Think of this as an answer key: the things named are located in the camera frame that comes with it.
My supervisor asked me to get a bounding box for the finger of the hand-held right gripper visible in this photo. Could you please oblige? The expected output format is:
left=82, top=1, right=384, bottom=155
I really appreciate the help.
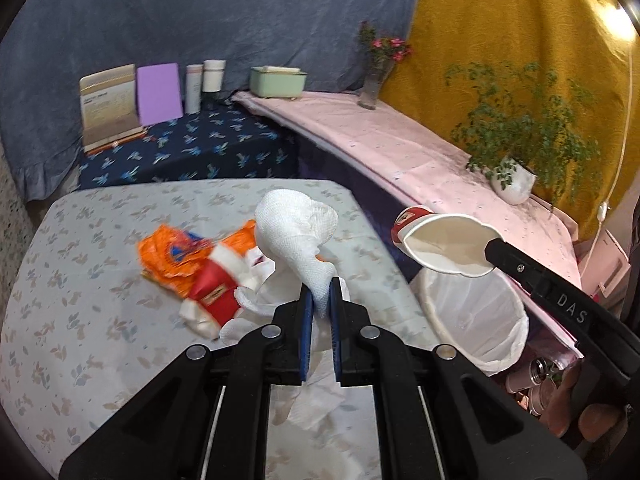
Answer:
left=484, top=238, right=640, bottom=386

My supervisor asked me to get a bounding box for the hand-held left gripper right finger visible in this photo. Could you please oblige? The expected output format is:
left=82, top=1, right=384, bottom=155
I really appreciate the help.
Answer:
left=330, top=277, right=588, bottom=480

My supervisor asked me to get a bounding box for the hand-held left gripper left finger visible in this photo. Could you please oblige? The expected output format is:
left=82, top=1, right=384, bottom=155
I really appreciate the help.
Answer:
left=59, top=285, right=316, bottom=480

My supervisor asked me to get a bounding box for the white tissue paper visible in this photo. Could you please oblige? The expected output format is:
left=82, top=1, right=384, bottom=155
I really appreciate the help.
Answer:
left=220, top=255, right=351, bottom=431

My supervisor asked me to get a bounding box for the white lined waste bin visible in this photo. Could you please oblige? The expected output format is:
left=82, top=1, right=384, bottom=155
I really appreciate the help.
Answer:
left=410, top=265, right=530, bottom=376

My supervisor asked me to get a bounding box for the red and white paper cup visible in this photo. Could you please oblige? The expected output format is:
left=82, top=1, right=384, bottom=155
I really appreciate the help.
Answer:
left=391, top=206, right=503, bottom=277

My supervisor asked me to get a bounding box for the white paper towel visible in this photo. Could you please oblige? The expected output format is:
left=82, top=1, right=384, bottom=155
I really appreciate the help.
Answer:
left=254, top=189, right=340, bottom=318

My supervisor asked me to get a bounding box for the orange printed plastic bag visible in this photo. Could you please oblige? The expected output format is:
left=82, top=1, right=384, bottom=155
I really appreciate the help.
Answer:
left=138, top=224, right=221, bottom=306
left=220, top=219, right=261, bottom=261

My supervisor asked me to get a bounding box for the green plant in white pot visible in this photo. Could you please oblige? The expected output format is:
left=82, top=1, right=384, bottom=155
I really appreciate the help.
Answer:
left=444, top=60, right=603, bottom=207

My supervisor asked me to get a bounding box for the pink box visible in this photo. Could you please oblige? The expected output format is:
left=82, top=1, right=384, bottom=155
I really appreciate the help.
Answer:
left=582, top=230, right=631, bottom=296

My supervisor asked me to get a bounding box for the red and white wrapper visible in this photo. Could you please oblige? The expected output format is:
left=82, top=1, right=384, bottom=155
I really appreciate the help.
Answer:
left=180, top=247, right=246, bottom=338

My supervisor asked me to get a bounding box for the metal flask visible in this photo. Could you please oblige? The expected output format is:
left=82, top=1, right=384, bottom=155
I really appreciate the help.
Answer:
left=505, top=357, right=551, bottom=396

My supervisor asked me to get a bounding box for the brown shoe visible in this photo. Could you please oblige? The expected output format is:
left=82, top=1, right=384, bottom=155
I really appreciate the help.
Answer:
left=580, top=402, right=626, bottom=443
left=545, top=362, right=583, bottom=436

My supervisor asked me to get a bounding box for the dark purple cloth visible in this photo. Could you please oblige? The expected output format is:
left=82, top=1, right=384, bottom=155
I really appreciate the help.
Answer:
left=295, top=135, right=416, bottom=271

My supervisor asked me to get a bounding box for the pink cloth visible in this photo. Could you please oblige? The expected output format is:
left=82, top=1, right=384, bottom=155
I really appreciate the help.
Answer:
left=232, top=91, right=583, bottom=361

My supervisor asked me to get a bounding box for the navy leaf print cloth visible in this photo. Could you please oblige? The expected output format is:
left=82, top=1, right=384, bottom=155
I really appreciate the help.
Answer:
left=75, top=102, right=301, bottom=191

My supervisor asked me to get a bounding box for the glass vase with pink flowers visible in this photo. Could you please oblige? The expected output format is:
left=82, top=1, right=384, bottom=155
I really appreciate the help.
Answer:
left=356, top=21, right=413, bottom=111

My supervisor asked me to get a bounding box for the yellow backdrop cloth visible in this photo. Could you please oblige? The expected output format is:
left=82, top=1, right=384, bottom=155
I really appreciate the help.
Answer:
left=380, top=0, right=640, bottom=241

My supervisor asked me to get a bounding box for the green tissue box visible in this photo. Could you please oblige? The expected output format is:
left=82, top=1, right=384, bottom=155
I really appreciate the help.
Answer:
left=249, top=65, right=308, bottom=100

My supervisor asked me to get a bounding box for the white slim bottle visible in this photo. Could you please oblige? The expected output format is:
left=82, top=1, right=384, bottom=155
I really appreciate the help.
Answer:
left=185, top=64, right=203, bottom=115

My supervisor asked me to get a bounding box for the white jar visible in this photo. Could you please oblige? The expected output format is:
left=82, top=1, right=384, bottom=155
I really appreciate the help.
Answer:
left=201, top=59, right=227, bottom=93

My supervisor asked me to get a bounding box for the purple notebook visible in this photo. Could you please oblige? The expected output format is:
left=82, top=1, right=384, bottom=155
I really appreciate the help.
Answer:
left=136, top=62, right=183, bottom=126

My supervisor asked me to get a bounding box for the beige book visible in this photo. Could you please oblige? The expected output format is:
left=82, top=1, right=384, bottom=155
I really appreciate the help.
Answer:
left=79, top=64, right=148, bottom=155

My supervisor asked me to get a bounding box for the grey-blue backdrop cloth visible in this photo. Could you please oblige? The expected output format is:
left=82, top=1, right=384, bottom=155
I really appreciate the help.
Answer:
left=0, top=0, right=426, bottom=201

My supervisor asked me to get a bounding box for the white cable with switch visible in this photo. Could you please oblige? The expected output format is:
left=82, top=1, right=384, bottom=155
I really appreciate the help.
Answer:
left=575, top=5, right=638, bottom=281

